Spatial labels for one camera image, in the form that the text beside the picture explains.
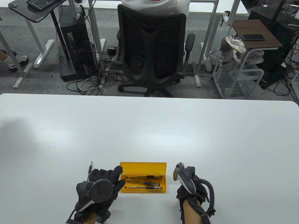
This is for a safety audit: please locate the black equipment case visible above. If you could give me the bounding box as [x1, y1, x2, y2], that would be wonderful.
[248, 5, 299, 89]

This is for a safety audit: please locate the black mesh office chair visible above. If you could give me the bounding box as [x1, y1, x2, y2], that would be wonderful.
[116, 4, 196, 98]

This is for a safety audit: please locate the black computer tower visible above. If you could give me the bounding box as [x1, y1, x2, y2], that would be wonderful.
[60, 15, 98, 76]

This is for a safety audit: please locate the black smartphone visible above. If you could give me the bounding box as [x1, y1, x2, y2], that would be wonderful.
[242, 34, 265, 41]

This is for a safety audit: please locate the person's left hand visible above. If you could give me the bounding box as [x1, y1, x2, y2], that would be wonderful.
[75, 166, 126, 223]

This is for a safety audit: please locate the crumpled grey white bag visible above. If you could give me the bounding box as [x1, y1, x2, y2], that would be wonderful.
[220, 35, 247, 63]

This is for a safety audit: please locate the black keyboard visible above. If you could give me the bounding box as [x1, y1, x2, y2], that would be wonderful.
[26, 0, 59, 11]

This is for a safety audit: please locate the tangle of floor cables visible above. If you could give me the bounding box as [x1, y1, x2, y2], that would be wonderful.
[66, 68, 124, 96]

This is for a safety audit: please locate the translucent orange pen case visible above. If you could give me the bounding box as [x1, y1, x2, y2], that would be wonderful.
[120, 162, 167, 194]

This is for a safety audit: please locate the person's left forearm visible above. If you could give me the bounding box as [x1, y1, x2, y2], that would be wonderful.
[82, 212, 97, 224]

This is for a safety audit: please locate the person's right hand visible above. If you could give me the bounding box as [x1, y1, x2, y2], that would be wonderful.
[176, 167, 209, 210]

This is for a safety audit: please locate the grey metal desk leg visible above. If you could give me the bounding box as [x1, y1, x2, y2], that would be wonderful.
[0, 30, 33, 88]

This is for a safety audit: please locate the person's right forearm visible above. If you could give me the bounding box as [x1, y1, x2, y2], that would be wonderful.
[181, 201, 205, 224]

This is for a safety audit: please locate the black curved standing desk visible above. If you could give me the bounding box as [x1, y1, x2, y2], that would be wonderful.
[8, 0, 76, 81]

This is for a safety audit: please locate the wooden side table white frame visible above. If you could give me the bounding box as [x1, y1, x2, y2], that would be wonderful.
[211, 19, 283, 100]

